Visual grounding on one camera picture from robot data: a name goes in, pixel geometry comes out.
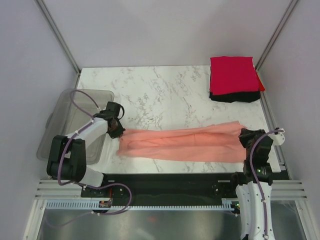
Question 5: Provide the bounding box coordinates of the folded black t shirt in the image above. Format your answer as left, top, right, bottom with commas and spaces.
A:
209, 91, 261, 103

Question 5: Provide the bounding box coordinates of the folded crimson t shirt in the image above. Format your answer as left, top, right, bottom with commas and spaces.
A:
210, 56, 259, 95

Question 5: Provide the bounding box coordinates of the aluminium corner post left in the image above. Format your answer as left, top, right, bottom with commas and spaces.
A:
34, 0, 81, 77

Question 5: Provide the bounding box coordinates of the aluminium corner post right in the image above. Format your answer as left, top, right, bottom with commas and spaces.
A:
255, 0, 300, 72

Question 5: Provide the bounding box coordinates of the aluminium front rail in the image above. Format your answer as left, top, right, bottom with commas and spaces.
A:
35, 180, 307, 201

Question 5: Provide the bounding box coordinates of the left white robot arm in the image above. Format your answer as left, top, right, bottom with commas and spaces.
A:
46, 101, 125, 197

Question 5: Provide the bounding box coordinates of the folded red t shirt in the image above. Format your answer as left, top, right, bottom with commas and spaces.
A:
255, 70, 266, 92

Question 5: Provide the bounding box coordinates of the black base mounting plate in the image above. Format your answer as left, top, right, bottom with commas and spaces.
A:
80, 173, 237, 205

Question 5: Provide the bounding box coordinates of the clear grey plastic bin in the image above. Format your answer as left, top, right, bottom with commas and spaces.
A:
36, 88, 115, 161

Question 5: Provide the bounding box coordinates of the aluminium corner post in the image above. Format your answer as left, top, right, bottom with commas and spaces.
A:
34, 0, 81, 77
255, 0, 300, 72

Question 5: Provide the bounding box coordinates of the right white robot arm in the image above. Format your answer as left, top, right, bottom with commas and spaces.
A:
229, 128, 285, 240

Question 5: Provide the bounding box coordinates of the white slotted cable duct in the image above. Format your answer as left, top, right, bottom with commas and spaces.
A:
46, 198, 238, 211

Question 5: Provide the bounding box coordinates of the salmon pink t shirt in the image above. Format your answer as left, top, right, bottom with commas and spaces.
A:
117, 121, 246, 163

